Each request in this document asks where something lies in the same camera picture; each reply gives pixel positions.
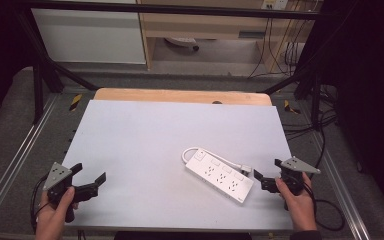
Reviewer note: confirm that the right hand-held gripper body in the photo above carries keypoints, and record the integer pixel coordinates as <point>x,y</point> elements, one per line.
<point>295,166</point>

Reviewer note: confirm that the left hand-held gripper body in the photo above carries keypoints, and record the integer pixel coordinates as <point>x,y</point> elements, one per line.
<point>57,175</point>

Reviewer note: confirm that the white power strip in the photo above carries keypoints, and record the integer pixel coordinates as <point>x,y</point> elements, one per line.
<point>218,176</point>

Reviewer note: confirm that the person's right hand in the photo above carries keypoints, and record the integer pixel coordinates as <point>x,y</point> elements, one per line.
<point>298,206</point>

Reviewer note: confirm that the person's left hand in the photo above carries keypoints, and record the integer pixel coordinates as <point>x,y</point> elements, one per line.
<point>50,218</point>

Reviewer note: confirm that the yellow black tape marker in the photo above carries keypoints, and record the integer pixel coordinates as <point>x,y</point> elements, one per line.
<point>290,107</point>
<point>75,102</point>

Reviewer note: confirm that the wooden table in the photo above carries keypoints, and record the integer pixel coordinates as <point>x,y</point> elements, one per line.
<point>180,95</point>

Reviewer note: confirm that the dark curtain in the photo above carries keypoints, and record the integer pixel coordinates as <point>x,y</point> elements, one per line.
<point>0,50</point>
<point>370,83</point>

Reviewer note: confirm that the white cabinet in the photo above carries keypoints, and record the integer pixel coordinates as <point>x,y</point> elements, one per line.
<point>88,36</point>

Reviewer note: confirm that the white device under desk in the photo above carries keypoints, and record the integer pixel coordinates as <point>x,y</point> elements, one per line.
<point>181,41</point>

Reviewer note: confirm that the wooden desk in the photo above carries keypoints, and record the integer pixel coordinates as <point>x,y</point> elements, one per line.
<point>196,25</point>

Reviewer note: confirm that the aluminium rail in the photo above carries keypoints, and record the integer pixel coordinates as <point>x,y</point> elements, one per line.
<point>13,160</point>
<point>343,188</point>

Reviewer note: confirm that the white wall socket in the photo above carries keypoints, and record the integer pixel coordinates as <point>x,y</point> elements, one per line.
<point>275,4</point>

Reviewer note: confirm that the black metal frame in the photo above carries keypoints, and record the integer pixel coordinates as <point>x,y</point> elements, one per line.
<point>180,9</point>

